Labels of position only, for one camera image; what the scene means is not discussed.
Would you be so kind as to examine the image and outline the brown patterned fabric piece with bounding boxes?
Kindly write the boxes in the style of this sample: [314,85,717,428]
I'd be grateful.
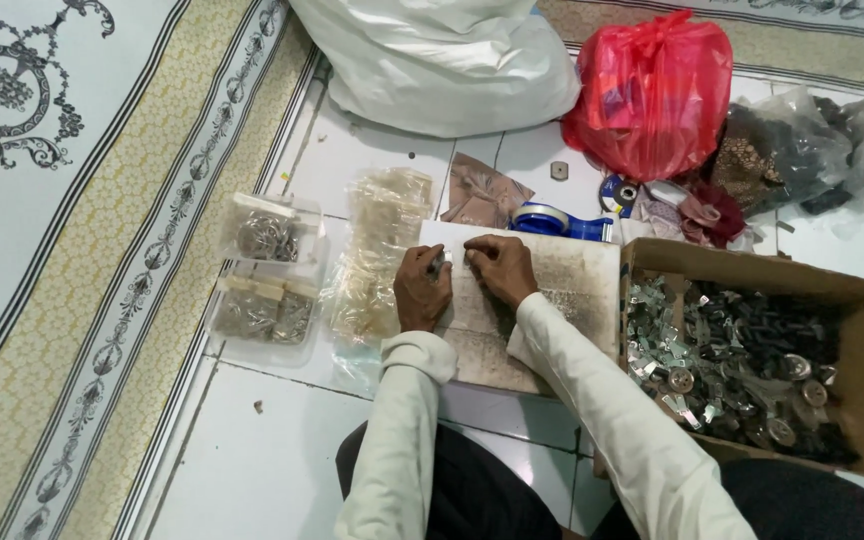
[439,151,537,231]

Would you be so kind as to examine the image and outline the red plastic bag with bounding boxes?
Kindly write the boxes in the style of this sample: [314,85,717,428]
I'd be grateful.
[561,9,735,184]

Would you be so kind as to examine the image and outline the pile of clear plastic sleeves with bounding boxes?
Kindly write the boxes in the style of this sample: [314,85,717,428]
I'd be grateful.
[321,166,435,391]

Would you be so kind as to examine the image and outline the clear container of metal parts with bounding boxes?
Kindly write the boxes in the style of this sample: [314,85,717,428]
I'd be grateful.
[205,262,325,369]

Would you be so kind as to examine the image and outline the blue tape dispenser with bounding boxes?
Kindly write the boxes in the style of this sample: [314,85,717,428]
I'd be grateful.
[510,201,616,244]

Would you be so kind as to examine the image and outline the person's right hand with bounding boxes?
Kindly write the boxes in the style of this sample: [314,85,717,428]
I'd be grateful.
[463,234,540,313]

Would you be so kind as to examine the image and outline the person's left hand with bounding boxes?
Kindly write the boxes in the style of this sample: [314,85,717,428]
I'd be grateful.
[393,243,454,334]

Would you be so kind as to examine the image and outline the patterned white and beige carpet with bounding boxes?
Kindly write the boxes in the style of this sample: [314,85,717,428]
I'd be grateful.
[0,0,321,540]

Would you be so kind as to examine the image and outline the clear container of metal rings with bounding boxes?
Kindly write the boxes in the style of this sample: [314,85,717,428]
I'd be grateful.
[219,192,325,265]

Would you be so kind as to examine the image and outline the maroon fabric scrap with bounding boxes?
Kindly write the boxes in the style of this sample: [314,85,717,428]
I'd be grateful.
[678,183,748,250]

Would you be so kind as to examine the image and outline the large white plastic bag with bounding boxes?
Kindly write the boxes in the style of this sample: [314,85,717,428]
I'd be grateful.
[286,0,583,141]

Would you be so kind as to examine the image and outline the pink and white fabric scraps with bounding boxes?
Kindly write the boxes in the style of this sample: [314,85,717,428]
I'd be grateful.
[619,180,703,246]

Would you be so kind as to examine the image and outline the person's dark trousers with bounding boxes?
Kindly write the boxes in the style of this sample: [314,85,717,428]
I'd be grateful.
[334,420,864,540]

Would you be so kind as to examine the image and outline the heap of metal clips and buttons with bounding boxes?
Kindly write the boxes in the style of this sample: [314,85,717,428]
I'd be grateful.
[625,274,862,466]

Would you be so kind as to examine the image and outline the white stained work board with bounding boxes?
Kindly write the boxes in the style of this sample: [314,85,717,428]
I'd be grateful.
[417,219,622,397]

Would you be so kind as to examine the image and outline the clear bag of dark fabric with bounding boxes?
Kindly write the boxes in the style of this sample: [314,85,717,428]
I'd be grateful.
[709,84,856,220]

